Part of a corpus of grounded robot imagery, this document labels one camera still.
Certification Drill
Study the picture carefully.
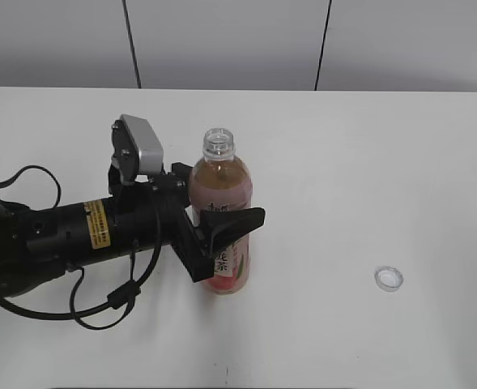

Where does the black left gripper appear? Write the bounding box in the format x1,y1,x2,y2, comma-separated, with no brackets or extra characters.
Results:
107,160,266,284

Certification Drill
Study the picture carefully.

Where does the peach oolong tea bottle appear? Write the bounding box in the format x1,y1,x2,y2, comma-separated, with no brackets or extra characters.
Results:
190,128,253,294

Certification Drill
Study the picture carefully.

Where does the white bottle cap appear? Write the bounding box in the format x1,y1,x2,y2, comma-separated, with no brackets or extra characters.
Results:
374,266,404,293

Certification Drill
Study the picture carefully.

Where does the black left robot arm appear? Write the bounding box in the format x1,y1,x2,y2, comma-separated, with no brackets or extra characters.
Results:
0,163,266,297

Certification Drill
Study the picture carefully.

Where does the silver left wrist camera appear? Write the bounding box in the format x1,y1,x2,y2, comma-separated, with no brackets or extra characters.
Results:
112,114,164,185

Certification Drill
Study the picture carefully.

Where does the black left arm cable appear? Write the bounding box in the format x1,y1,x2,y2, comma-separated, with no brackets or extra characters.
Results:
0,165,162,330

